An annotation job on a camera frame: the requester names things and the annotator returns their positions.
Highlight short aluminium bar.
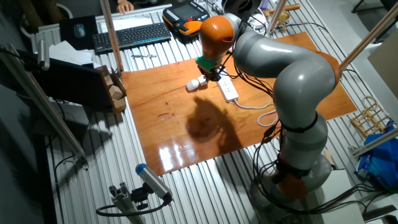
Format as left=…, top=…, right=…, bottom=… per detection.
left=348, top=127, right=398, bottom=158

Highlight silver metal post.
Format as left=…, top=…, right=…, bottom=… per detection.
left=267, top=0, right=289, bottom=34

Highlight black camera cable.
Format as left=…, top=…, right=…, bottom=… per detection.
left=95, top=198, right=170, bottom=218

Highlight beige cardboard panel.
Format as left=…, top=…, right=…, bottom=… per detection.
left=368, top=37, right=398, bottom=100

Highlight orange black teach pendant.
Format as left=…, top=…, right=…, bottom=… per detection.
left=162, top=0, right=212, bottom=37

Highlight white power strip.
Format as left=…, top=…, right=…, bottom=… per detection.
left=216, top=74, right=239, bottom=103

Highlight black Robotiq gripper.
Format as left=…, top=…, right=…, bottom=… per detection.
left=203, top=67, right=223, bottom=82

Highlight black mouse pad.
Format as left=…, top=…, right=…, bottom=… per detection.
left=58, top=14, right=100, bottom=51

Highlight white bulb holder with bulb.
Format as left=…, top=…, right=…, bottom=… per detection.
left=185, top=74, right=208, bottom=92

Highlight white round charger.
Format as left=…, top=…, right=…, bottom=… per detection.
left=248, top=14, right=269, bottom=35

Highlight aluminium profile camera mount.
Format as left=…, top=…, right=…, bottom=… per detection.
left=108, top=182, right=147, bottom=224

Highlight blue plastic bag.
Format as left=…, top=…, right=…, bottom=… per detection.
left=354, top=119, right=398, bottom=192

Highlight brown wooden post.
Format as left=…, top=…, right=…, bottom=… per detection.
left=338, top=1, right=398, bottom=72
left=99, top=0, right=125, bottom=74

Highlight black round spool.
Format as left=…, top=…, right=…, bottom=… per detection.
left=221, top=0, right=262, bottom=19

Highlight silver camera on beam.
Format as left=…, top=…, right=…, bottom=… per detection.
left=36, top=39, right=51, bottom=72

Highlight brown cardboard box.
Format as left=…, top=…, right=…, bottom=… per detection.
left=95, top=64, right=127, bottom=114

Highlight wooden dowel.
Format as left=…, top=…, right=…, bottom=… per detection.
left=262, top=3, right=302, bottom=17

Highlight long aluminium beam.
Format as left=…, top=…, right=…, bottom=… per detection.
left=0, top=43, right=90, bottom=170

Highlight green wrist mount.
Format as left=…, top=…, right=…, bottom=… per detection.
left=195, top=55, right=218, bottom=72

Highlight silver camera with blue cap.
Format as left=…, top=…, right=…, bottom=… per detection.
left=135, top=163, right=174, bottom=203

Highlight orange wooden board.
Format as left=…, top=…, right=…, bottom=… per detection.
left=120, top=30, right=358, bottom=177

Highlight white flat sheet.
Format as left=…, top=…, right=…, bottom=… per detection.
left=99, top=14, right=154, bottom=34

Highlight black monitor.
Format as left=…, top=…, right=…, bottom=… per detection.
left=17, top=49, right=108, bottom=110

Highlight bystander hand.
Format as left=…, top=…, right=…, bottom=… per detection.
left=116, top=0, right=135, bottom=15

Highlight black computer keyboard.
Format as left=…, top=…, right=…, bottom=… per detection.
left=91, top=21, right=172, bottom=54

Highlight wooden rack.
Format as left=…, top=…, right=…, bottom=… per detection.
left=349, top=95, right=394, bottom=138

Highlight small wooden piece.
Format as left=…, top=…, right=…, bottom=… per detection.
left=323, top=149, right=335, bottom=166

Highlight white crumpled papers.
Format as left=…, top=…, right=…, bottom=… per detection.
left=48, top=40, right=94, bottom=68

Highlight grey computer mouse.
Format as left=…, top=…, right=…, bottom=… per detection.
left=73, top=23, right=86, bottom=39

